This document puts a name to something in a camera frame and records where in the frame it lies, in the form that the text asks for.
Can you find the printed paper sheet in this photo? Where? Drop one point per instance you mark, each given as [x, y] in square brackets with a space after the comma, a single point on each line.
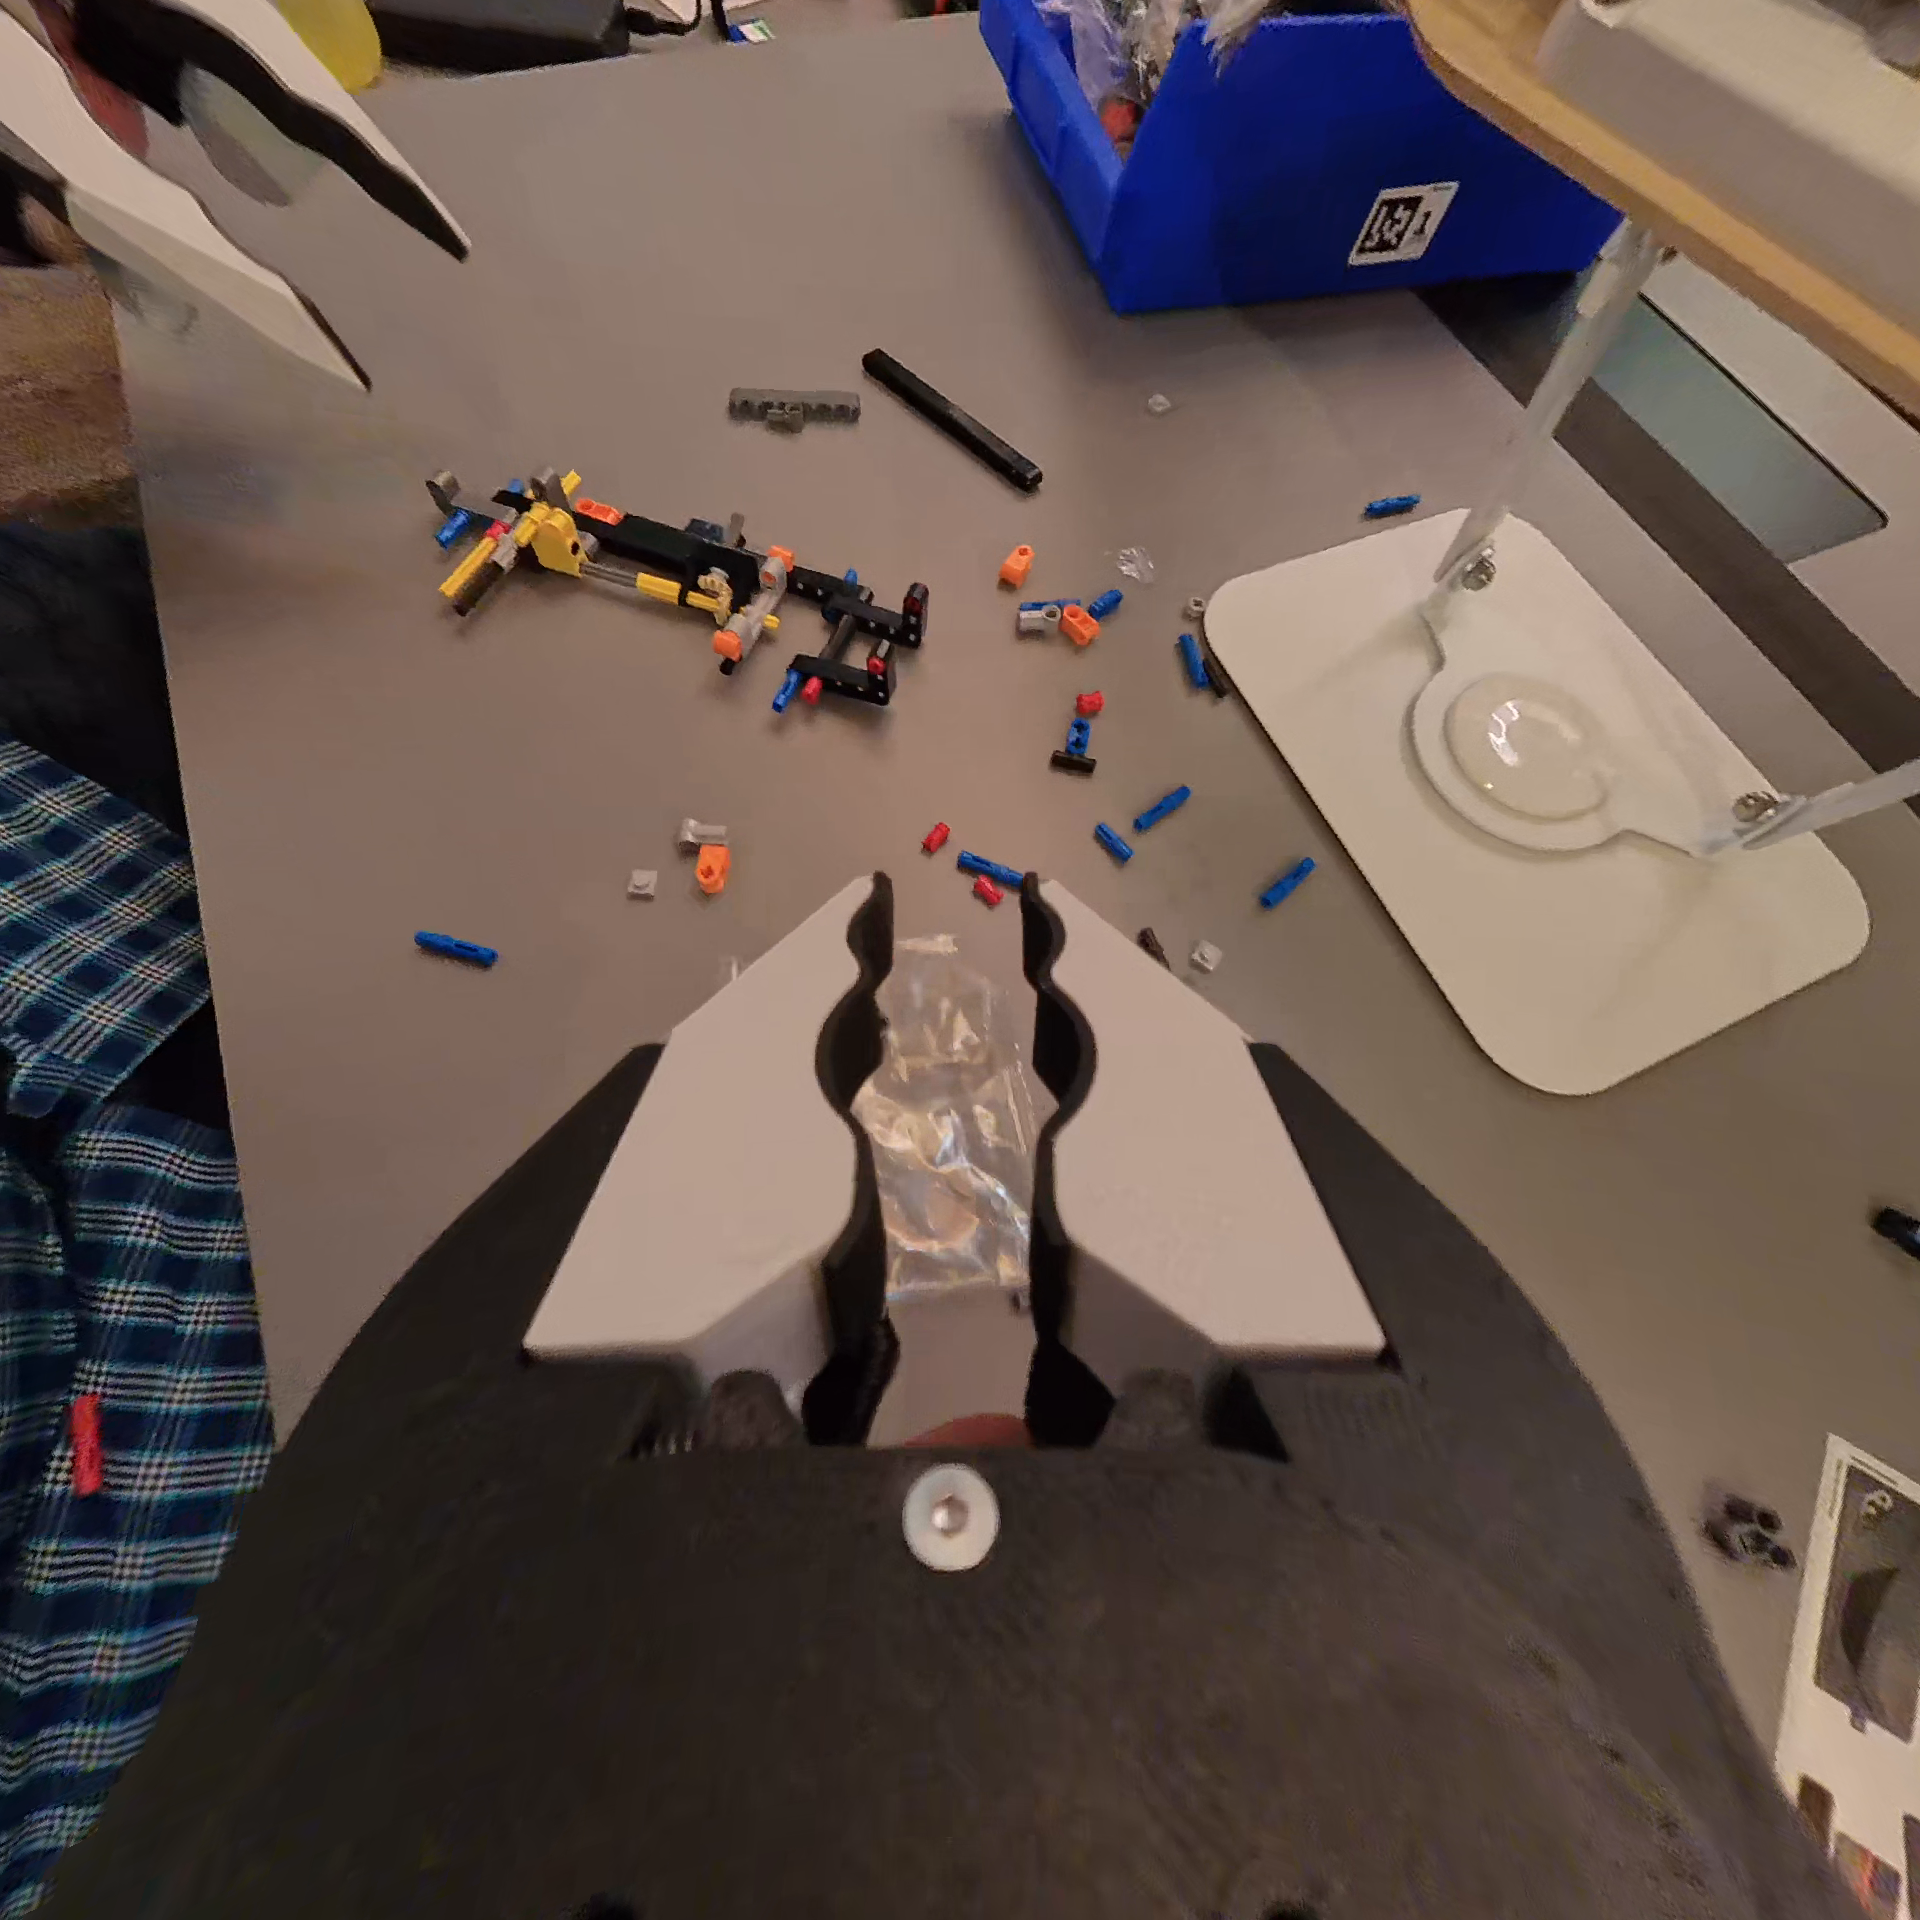
[1853, 1697]

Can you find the clear bags of lego parts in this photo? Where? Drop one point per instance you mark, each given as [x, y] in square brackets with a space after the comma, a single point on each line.
[1138, 45]

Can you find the dark navy garment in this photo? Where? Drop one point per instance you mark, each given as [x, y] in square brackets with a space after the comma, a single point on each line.
[76, 645]

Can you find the blue storage bin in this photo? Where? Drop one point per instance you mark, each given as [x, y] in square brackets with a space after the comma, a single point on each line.
[1245, 226]

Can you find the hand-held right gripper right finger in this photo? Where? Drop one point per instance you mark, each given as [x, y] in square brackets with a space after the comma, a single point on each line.
[1216, 1202]

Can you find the group of black lego pieces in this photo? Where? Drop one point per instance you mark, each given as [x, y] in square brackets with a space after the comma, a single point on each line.
[1740, 1534]

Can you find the red clothing tag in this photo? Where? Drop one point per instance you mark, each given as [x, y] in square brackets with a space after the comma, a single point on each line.
[87, 1448]

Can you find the long black lego beam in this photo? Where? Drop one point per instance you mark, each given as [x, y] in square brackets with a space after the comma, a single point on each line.
[952, 420]

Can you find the black case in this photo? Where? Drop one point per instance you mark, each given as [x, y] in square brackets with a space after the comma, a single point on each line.
[497, 32]

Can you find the black lego piece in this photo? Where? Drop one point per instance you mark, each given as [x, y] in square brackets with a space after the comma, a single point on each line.
[1901, 1230]

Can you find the black yellow lego assembly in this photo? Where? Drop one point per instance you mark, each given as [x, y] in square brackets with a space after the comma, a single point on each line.
[660, 540]

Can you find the clear plastic bag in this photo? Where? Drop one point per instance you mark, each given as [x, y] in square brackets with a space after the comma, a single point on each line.
[946, 1139]

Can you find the blue plaid shirt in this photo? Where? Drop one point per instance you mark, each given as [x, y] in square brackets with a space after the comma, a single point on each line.
[119, 1202]

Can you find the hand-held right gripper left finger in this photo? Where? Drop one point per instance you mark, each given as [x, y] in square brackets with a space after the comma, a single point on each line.
[693, 1202]

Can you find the orange lego connector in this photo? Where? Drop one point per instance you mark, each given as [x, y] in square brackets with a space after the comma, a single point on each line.
[713, 870]
[1079, 626]
[1017, 567]

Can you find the yellow translucent disc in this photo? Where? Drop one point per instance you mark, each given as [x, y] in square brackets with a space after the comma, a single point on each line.
[353, 45]

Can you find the grey lego beam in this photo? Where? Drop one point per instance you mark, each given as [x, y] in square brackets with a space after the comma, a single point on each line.
[811, 402]

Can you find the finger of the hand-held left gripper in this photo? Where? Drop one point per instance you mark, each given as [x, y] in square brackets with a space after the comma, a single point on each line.
[164, 248]
[263, 62]

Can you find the white document stand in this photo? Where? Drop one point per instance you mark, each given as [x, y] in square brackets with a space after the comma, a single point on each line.
[1349, 676]

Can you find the clear plastic scrap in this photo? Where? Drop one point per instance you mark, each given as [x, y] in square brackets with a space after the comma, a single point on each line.
[1136, 567]

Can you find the clear plastic dome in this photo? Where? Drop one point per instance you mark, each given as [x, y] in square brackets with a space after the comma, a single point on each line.
[1531, 743]

